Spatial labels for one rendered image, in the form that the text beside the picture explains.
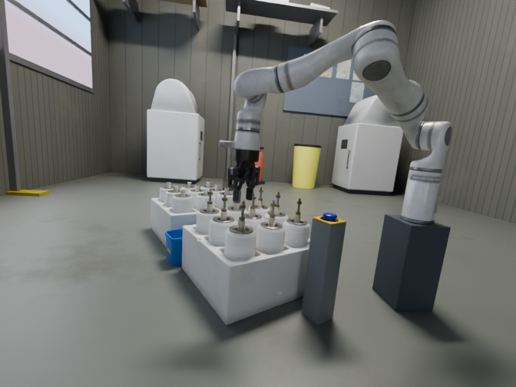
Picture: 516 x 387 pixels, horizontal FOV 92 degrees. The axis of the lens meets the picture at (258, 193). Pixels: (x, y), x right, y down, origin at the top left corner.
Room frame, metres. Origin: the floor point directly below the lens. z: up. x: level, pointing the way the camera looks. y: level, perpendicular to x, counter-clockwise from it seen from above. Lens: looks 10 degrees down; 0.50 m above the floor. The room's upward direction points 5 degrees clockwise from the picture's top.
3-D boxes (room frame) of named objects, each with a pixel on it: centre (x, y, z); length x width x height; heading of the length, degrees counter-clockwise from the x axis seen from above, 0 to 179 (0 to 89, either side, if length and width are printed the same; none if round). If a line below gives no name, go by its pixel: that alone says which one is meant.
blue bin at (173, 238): (1.08, 0.24, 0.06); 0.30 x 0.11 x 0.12; 126
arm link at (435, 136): (0.84, -0.55, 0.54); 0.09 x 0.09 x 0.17; 39
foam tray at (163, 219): (1.35, 0.33, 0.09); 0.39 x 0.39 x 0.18; 36
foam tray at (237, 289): (0.91, 0.02, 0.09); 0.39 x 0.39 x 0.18; 36
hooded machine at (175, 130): (3.36, 1.11, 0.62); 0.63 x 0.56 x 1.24; 98
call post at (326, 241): (0.71, -0.21, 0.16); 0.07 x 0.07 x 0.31; 36
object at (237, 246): (0.74, 0.04, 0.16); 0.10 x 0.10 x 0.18
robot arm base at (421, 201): (0.85, -0.55, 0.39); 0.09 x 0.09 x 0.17; 8
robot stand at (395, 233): (0.85, -0.55, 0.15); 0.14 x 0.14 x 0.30; 8
